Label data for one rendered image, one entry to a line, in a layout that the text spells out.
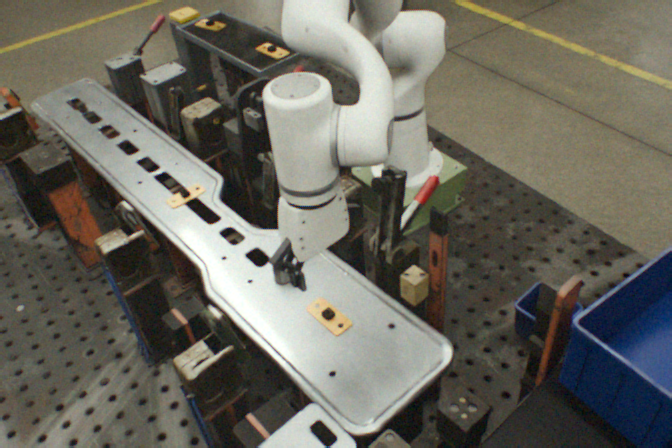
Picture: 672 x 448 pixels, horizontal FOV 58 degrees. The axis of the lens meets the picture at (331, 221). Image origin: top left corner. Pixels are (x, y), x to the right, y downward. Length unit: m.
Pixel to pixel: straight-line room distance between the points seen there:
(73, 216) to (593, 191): 2.17
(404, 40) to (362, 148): 0.67
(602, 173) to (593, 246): 1.44
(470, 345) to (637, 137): 2.14
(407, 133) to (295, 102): 0.81
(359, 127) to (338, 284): 0.41
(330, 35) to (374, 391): 0.51
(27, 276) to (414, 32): 1.16
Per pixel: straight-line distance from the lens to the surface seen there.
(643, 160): 3.19
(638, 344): 1.01
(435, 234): 0.94
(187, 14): 1.76
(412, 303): 1.02
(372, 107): 0.74
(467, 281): 1.49
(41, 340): 1.61
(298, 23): 0.82
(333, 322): 1.02
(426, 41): 1.38
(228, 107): 1.42
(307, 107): 0.72
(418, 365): 0.97
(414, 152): 1.55
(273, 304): 1.07
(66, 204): 1.58
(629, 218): 2.84
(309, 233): 0.85
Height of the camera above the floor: 1.80
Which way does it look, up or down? 42 degrees down
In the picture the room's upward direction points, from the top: 7 degrees counter-clockwise
